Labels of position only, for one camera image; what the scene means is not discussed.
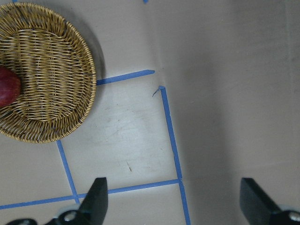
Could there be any round wicker basket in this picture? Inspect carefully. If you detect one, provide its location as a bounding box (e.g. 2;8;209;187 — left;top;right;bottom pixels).
0;2;97;143

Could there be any red apple in basket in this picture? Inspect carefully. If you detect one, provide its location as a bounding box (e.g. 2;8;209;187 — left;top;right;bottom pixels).
0;66;21;108

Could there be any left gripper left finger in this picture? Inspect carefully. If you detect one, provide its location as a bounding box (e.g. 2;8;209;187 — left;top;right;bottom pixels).
4;177;108;225

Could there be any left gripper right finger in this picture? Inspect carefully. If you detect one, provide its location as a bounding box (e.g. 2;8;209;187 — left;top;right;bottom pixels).
240;178;300;225

